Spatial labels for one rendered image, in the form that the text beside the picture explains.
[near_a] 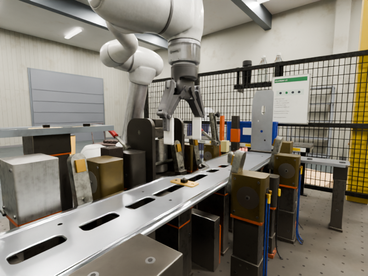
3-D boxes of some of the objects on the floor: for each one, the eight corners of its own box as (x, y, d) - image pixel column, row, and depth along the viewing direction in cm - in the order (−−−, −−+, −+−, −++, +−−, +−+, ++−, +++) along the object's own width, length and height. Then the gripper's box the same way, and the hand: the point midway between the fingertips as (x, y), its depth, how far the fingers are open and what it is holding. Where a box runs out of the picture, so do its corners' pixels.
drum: (78, 156, 610) (77, 134, 603) (64, 158, 581) (62, 136, 574) (73, 155, 636) (72, 133, 629) (59, 156, 607) (58, 134, 600)
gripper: (196, 74, 70) (196, 137, 72) (141, 57, 50) (142, 145, 52) (217, 71, 66) (215, 138, 68) (164, 52, 46) (165, 148, 48)
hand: (183, 138), depth 60 cm, fingers open, 13 cm apart
